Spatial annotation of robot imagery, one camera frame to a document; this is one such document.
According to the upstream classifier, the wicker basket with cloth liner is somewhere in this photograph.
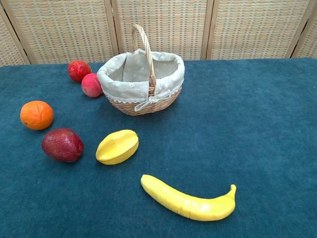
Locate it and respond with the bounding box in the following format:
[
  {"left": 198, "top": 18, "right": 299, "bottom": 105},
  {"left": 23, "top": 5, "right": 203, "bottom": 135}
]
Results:
[{"left": 97, "top": 23, "right": 186, "bottom": 117}]

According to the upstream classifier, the yellow banana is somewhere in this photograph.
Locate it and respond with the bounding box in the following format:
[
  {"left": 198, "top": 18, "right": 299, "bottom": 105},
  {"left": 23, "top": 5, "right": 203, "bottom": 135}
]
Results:
[{"left": 140, "top": 174, "right": 237, "bottom": 222}]

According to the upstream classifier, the woven folding screen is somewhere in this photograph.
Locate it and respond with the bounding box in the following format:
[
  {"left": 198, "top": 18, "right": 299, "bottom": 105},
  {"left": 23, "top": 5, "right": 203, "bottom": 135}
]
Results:
[{"left": 0, "top": 0, "right": 317, "bottom": 67}]

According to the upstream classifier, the teal tablecloth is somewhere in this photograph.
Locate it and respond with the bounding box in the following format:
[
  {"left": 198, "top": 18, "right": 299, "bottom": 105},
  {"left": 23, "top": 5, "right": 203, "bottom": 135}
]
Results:
[{"left": 0, "top": 57, "right": 317, "bottom": 238}]

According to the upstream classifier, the yellow starfruit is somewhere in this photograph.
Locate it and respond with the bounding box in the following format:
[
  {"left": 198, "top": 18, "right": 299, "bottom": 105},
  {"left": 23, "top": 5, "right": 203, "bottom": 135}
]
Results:
[{"left": 95, "top": 129, "right": 140, "bottom": 166}]

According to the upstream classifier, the red strawberry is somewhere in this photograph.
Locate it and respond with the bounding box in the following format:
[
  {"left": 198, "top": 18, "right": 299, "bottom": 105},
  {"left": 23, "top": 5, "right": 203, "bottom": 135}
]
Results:
[{"left": 67, "top": 59, "right": 92, "bottom": 83}]

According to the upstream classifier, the pink peach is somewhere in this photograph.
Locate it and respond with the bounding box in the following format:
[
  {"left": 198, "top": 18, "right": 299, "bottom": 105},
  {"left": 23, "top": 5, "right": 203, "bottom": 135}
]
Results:
[{"left": 81, "top": 73, "right": 104, "bottom": 98}]

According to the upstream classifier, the orange fruit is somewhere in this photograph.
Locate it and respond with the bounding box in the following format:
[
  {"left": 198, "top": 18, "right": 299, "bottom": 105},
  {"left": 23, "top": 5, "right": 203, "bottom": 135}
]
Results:
[{"left": 20, "top": 100, "right": 54, "bottom": 131}]

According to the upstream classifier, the dark red mango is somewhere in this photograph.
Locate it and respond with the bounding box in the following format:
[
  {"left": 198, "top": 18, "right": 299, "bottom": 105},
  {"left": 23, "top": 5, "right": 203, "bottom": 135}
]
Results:
[{"left": 41, "top": 127, "right": 85, "bottom": 163}]

